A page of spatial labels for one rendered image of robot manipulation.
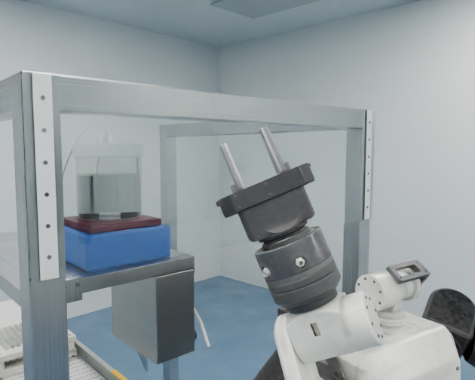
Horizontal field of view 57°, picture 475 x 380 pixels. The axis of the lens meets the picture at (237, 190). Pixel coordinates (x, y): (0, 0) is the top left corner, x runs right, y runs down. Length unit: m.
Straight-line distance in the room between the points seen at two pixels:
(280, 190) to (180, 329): 0.61
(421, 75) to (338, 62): 0.84
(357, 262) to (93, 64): 3.69
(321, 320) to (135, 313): 0.64
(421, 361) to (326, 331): 0.35
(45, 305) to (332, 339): 0.49
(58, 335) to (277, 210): 0.49
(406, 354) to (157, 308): 0.51
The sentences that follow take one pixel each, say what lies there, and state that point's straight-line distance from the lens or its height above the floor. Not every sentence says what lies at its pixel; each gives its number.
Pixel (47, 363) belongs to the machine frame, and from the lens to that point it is 0.87.
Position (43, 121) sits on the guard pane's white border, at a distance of 0.79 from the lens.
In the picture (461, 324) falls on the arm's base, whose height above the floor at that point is 1.27.
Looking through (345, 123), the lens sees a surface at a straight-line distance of 1.32.
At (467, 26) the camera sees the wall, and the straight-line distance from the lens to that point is 4.18.
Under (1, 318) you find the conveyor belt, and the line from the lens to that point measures 2.10.
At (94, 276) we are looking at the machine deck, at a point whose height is 1.38.
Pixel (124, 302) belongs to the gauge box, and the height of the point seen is 1.25.
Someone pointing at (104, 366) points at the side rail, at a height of 0.97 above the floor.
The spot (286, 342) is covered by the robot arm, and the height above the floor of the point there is 1.39.
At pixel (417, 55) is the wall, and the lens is 4.27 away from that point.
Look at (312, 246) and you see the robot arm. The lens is 0.52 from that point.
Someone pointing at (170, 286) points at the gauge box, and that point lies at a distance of 1.02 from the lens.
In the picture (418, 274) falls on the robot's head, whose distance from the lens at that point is 0.87.
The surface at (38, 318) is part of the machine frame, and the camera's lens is 0.84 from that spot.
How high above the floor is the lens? 1.62
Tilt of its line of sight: 5 degrees down
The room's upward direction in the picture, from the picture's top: straight up
